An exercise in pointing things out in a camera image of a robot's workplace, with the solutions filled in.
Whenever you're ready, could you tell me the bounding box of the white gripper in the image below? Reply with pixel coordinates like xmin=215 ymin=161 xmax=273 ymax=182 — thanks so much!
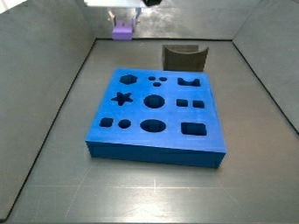
xmin=83 ymin=0 xmax=145 ymax=28

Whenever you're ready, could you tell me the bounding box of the purple double-square block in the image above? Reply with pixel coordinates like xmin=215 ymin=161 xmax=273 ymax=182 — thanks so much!
xmin=112 ymin=20 xmax=133 ymax=40

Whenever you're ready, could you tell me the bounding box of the blue foam shape board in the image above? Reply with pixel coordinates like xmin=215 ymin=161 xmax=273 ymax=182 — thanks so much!
xmin=85 ymin=68 xmax=227 ymax=168

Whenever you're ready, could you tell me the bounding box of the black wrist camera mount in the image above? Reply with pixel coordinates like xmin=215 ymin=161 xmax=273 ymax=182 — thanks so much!
xmin=143 ymin=0 xmax=163 ymax=7

